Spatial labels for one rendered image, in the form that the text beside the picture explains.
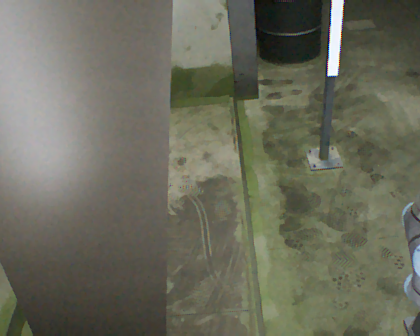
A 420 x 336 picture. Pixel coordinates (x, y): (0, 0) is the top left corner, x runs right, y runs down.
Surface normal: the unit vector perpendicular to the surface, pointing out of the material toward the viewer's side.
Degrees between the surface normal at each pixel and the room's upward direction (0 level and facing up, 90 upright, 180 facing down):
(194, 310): 0
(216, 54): 90
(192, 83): 90
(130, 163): 90
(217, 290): 0
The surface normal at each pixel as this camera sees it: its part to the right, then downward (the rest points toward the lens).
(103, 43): 0.11, 0.64
